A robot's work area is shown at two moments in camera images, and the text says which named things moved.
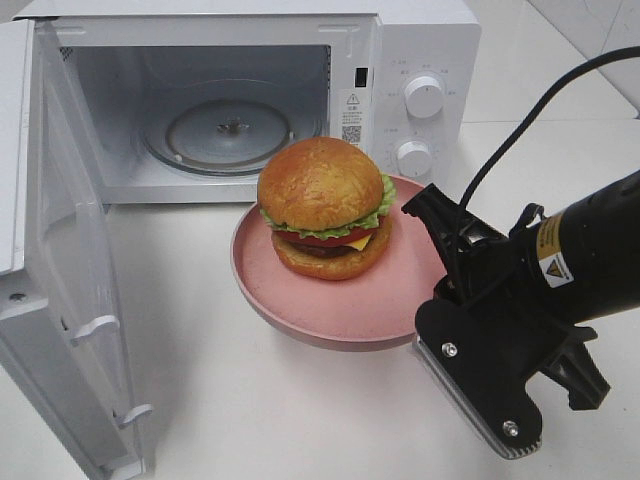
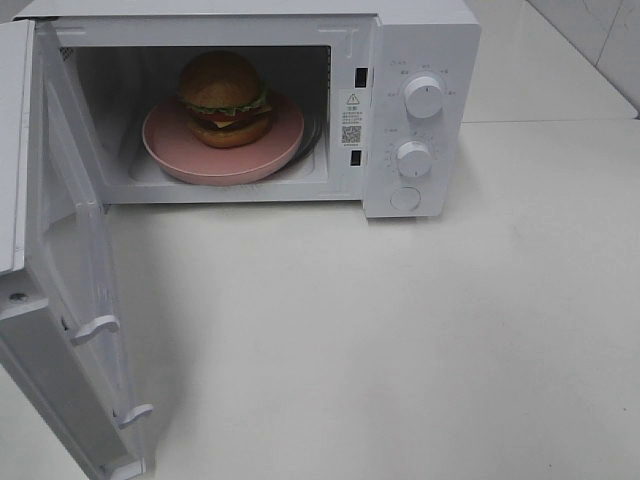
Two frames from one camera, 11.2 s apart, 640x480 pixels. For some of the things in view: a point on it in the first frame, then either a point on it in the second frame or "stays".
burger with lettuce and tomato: x=328 y=204 -> x=222 y=94
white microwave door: x=59 y=322 stays
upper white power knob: x=424 y=96 stays
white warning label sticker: x=353 y=116 stays
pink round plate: x=375 y=309 -> x=170 y=148
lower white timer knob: x=414 y=158 stays
